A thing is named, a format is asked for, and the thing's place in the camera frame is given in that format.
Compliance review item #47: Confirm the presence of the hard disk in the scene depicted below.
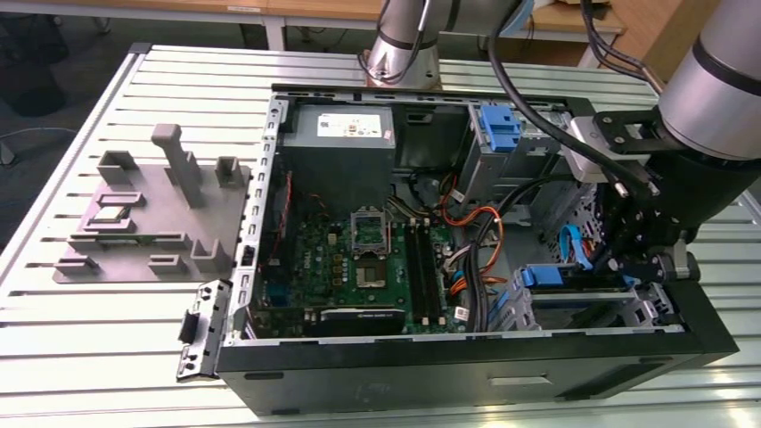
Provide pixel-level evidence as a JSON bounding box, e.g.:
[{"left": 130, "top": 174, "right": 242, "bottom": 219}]
[{"left": 518, "top": 263, "right": 638, "bottom": 295}]

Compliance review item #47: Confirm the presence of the silver disk bay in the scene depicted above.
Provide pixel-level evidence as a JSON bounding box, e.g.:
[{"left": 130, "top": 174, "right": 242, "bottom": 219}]
[{"left": 511, "top": 262, "right": 686, "bottom": 333}]

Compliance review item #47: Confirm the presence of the silver optical drive cage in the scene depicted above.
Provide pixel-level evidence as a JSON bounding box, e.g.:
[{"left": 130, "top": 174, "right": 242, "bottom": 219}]
[{"left": 460, "top": 104, "right": 596, "bottom": 204}]

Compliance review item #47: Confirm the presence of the blue drive latch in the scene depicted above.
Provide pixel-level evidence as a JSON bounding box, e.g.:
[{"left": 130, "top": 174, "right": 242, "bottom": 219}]
[{"left": 480, "top": 105, "right": 524, "bottom": 152}]

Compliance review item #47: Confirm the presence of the black RAM slot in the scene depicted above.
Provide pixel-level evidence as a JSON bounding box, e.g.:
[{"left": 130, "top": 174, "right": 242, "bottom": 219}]
[{"left": 403, "top": 217, "right": 435, "bottom": 329}]

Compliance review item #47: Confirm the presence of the brown wooden cabinet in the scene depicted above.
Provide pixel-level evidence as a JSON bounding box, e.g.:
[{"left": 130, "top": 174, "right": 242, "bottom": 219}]
[{"left": 600, "top": 0, "right": 724, "bottom": 97}]

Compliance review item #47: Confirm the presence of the CPU socket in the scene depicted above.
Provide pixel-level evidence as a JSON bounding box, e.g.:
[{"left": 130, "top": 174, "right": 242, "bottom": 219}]
[{"left": 355, "top": 258, "right": 392, "bottom": 291}]

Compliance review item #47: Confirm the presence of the metal socket cover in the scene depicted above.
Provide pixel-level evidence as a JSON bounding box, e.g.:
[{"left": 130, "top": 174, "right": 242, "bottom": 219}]
[{"left": 350, "top": 207, "right": 394, "bottom": 259}]

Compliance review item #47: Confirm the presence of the black open PC case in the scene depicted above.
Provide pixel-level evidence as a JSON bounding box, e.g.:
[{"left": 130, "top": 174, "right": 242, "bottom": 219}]
[{"left": 175, "top": 82, "right": 742, "bottom": 418}]

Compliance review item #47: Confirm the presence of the black graphics card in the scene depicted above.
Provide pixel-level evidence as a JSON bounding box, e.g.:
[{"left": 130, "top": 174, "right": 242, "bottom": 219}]
[{"left": 306, "top": 305, "right": 410, "bottom": 338}]

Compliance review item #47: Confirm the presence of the grey power supply unit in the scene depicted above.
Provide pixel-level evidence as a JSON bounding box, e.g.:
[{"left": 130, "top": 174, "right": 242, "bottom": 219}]
[{"left": 278, "top": 104, "right": 399, "bottom": 209}]

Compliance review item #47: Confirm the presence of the green motherboard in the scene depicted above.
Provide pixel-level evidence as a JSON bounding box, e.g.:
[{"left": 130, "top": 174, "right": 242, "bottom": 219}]
[{"left": 253, "top": 209, "right": 471, "bottom": 338}]

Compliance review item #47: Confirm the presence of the grey parts rack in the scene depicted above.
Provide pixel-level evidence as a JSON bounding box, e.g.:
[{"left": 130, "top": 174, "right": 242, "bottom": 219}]
[{"left": 51, "top": 123, "right": 255, "bottom": 284}]

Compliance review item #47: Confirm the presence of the silver CPU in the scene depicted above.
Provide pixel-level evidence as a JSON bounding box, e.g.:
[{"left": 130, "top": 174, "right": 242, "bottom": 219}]
[{"left": 94, "top": 205, "right": 134, "bottom": 224}]

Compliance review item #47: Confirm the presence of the grey wrist bracket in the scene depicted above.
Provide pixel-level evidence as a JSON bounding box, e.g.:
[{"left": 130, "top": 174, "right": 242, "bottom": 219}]
[{"left": 670, "top": 238, "right": 702, "bottom": 283}]

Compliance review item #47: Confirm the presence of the blue data wire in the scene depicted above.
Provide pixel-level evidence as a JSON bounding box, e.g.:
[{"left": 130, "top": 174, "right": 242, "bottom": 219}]
[{"left": 558, "top": 222, "right": 596, "bottom": 273}]

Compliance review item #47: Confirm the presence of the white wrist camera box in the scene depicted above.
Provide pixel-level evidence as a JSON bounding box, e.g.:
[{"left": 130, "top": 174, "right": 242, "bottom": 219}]
[{"left": 562, "top": 116, "right": 618, "bottom": 185}]

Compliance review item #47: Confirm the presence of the orange wire bundle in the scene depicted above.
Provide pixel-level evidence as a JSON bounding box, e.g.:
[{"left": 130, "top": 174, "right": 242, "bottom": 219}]
[{"left": 439, "top": 204, "right": 507, "bottom": 298}]

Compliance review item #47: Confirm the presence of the thick black wrist cable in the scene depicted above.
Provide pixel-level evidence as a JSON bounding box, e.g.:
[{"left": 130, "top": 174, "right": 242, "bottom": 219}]
[{"left": 487, "top": 0, "right": 632, "bottom": 197}]

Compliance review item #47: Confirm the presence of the black brown cable bundle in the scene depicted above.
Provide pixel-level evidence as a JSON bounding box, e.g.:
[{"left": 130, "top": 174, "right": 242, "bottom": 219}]
[{"left": 579, "top": 0, "right": 668, "bottom": 95}]

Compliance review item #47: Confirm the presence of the wooden desk white frame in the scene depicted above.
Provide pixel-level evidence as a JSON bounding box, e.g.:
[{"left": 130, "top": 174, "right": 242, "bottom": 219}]
[
  {"left": 283, "top": 0, "right": 631, "bottom": 69},
  {"left": 0, "top": 0, "right": 289, "bottom": 51}
]

